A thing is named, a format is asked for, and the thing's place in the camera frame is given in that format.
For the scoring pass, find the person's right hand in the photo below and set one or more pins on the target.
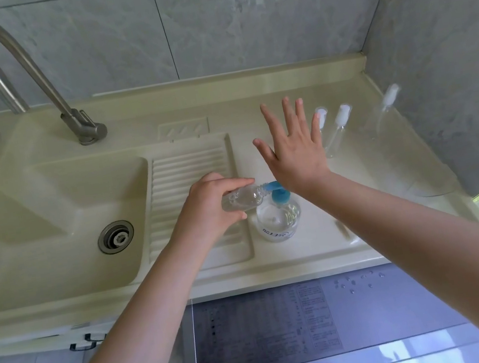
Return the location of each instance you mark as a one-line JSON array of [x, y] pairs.
[[297, 158]]

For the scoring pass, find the person's left hand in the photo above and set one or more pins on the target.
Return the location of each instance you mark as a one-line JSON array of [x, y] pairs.
[[205, 212]]

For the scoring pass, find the small clear bottle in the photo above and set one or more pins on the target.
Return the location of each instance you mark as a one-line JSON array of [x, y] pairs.
[[244, 197], [340, 125], [322, 117], [378, 121]]

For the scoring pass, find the clear hand sanitizer pump bottle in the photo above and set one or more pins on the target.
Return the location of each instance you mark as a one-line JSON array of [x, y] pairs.
[[278, 220]]

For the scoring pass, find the white spray cap with tube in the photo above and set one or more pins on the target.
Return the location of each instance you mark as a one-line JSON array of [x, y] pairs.
[[390, 94], [346, 232]]

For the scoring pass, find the person's left forearm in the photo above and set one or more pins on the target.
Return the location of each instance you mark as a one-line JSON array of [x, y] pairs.
[[121, 349]]

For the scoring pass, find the person's right forearm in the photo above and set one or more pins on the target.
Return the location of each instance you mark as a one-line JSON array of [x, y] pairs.
[[430, 257]]

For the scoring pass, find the steel sink drain strainer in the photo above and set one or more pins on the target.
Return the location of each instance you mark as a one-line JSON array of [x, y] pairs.
[[115, 237]]

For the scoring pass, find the grey washing machine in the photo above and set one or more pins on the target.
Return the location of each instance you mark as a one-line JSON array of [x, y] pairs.
[[381, 315]]

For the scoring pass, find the cream sink with washboard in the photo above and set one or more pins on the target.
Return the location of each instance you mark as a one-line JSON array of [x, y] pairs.
[[7, 218]]

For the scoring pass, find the curved steel faucet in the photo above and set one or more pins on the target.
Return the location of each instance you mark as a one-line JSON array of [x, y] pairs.
[[38, 75]]

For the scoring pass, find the white cabinet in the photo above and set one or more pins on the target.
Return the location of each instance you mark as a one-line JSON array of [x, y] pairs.
[[20, 348]]

